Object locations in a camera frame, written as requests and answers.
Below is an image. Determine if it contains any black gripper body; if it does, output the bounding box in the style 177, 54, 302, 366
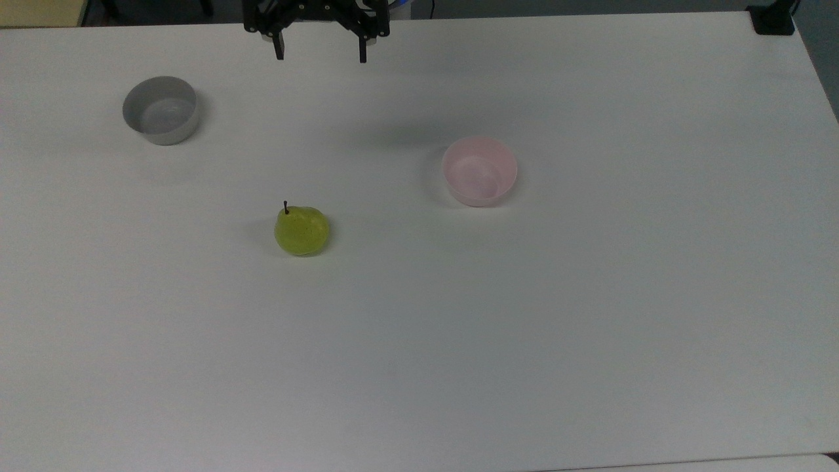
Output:
243, 0, 391, 24

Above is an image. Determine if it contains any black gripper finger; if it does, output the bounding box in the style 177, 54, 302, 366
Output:
244, 19, 290, 62
340, 19, 391, 65

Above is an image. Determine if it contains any green pear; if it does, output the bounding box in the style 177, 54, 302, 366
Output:
273, 201, 332, 257

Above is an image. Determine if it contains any grey plastic bowl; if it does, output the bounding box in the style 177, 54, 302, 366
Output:
122, 75, 199, 146

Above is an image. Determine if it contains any pink plastic bowl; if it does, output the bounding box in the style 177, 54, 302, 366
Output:
441, 136, 518, 208

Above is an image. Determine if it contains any yellow wooden board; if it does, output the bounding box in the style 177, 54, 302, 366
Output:
0, 0, 90, 28

